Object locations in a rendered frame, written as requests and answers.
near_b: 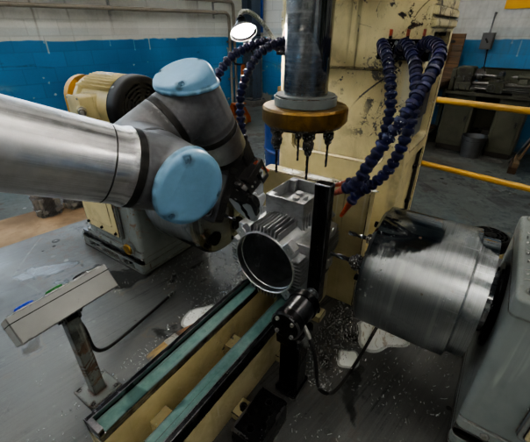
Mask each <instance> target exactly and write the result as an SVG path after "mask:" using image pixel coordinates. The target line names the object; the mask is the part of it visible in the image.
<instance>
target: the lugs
mask: <svg viewBox="0 0 530 442"><path fill-rule="evenodd" d="M248 231H250V226H249V224H248V223H245V224H243V225H242V226H241V227H239V228H238V229H237V230H236V232H237V233H238V234H239V235H240V236H243V235H244V234H246V233H247V232H248ZM282 248H283V250H284V251H285V252H286V253H287V255H288V256H290V255H292V254H293V253H295V252H296V251H297V250H298V249H299V247H298V246H297V244H296V242H295V241H294V240H293V239H291V240H290V241H288V242H287V243H285V244H284V245H283V246H282ZM238 273H239V275H240V277H241V278H242V279H243V280H246V279H247V277H246V276H245V274H244V273H243V271H242V269H241V270H240V271H239V272H238ZM293 292H294V289H289V290H286V291H285V292H283V293H281V295H282V296H283V298H284V299H285V300H288V299H289V296H290V295H291V294H292V293H293Z"/></svg>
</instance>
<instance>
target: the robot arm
mask: <svg viewBox="0 0 530 442"><path fill-rule="evenodd" d="M153 88H154V90H155V92H154V93H153V94H152V95H151V96H149V97H148V98H147V99H145V100H144V101H143V102H141V103H140V104H138V105H137V106H136V107H135V108H133V109H132V110H130V111H129V112H128V113H126V114H125V115H124V116H123V117H122V118H120V119H119V120H118V121H117V122H115V123H114V124H112V123H108V122H104V121H101V120H98V119H94V118H88V117H85V116H82V115H78V114H75V113H72V112H68V111H64V110H59V109H55V108H52V107H49V106H45V105H42V104H38V103H33V102H29V101H26V100H23V99H19V98H16V97H13V96H6V95H3V94H0V192H2V193H10V194H19V195H27V196H43V197H51V198H60V199H68V200H76V201H84V202H92V203H108V204H112V205H114V206H116V207H125V208H130V209H139V210H154V211H155V212H156V213H157V215H158V216H159V217H161V218H162V219H164V220H167V221H169V222H171V223H174V224H179V225H185V224H189V223H193V222H195V221H197V220H198V219H200V218H202V219H204V220H206V221H209V222H211V223H215V224H220V223H222V222H223V220H224V216H225V214H226V208H227V205H228V203H229V204H231V205H232V207H234V209H235V210H237V211H238V212H239V213H240V214H241V215H242V216H243V217H245V218H246V219H248V220H251V221H256V220H258V218H259V217H260V210H261V207H262V206H263V204H264V202H265V199H266V195H265V193H262V194H260V195H259V196H258V195H257V193H256V192H254V191H255V189H257V188H258V186H259V185H260V183H261V182H262V183H264V182H265V181H266V180H267V178H268V177H269V174H268V171H267V169H266V167H265V165H264V163H263V160H262V159H261V158H256V157H255V156H254V153H253V151H252V148H251V146H250V145H249V143H248V140H247V137H246V135H243V134H242V132H241V130H240V127H239V125H238V123H237V121H236V120H235V118H234V115H233V113H232V110H231V108H230V106H229V104H228V102H227V100H226V97H225V95H224V92H223V90H222V89H221V87H220V81H219V79H218V77H216V76H215V74H214V72H213V70H212V68H211V65H210V64H209V63H208V62H207V61H204V60H203V59H198V58H186V59H181V60H179V61H174V62H172V63H170V64H168V65H167V66H165V67H164V68H162V69H161V70H159V72H158V73H157V74H156V75H155V76H154V79H153ZM257 160H258V162H257V164H256V165H255V164H253V163H254V162H256V161H257ZM261 167H263V168H264V171H265V175H264V176H263V177H262V176H261V175H262V171H261V170H260V169H261Z"/></svg>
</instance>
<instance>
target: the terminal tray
mask: <svg viewBox="0 0 530 442"><path fill-rule="evenodd" d="M292 179H296V180H292ZM314 186H315V182H308V181H305V180H301V179H298V178H294V177H292V178H290V179H289V180H288V181H286V182H284V183H282V184H281V185H279V186H277V187H276V188H274V189H272V190H270V191H269V192H268V193H266V214H267V213H268V212H270V211H271V212H272V211H274V212H276V211H277V213H279V212H280V211H281V214H282V213H284V216H285V215H286V214H287V216H288V217H289V216H290V219H292V218H294V222H295V221H296V220H297V227H298V228H299V229H300V230H301V231H302V230H304V231H305V228H307V229H308V226H311V223H312V208H313V197H314ZM271 192H275V193H274V194H272V193H271ZM300 200H303V202H300Z"/></svg>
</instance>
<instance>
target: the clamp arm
mask: <svg viewBox="0 0 530 442"><path fill-rule="evenodd" d="M334 189H335V183H333V182H327V181H323V180H319V181H317V182H315V186H314V197H313V208H312V229H311V241H310V252H309V263H308V275H307V285H306V290H309V291H310V292H312V291H313V294H314V295H315V296H316V298H317V299H318V301H319V302H320V301H321V299H322V297H323V289H324V281H325V274H326V259H327V251H328V243H329V235H330V227H331V219H332V211H333V197H334ZM314 291H315V292H314ZM316 294H317V295H316Z"/></svg>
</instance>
